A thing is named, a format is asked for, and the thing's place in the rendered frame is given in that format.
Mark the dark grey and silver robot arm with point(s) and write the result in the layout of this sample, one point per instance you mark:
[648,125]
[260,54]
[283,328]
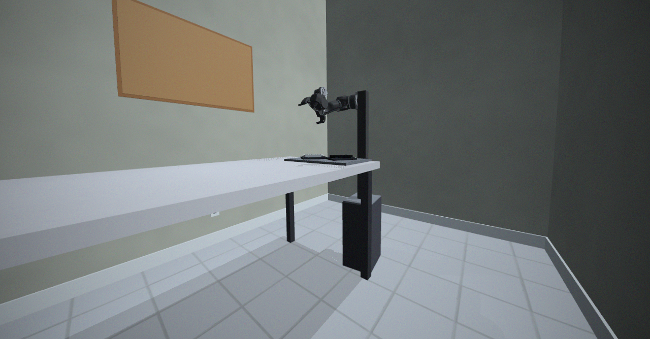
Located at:
[341,103]

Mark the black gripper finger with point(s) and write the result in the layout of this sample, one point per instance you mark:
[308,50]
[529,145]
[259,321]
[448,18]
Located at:
[322,117]
[305,101]

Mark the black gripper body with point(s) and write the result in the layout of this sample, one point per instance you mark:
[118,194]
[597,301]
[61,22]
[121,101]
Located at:
[318,101]

